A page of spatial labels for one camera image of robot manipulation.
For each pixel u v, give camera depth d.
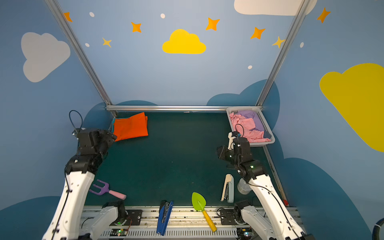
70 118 0.50
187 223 0.74
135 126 1.09
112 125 1.11
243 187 0.79
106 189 0.81
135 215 0.75
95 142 0.53
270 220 0.40
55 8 0.69
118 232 0.71
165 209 0.77
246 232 0.71
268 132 1.00
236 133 0.68
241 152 0.55
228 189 0.80
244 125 1.07
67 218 0.38
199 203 0.77
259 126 1.05
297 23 0.74
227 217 0.75
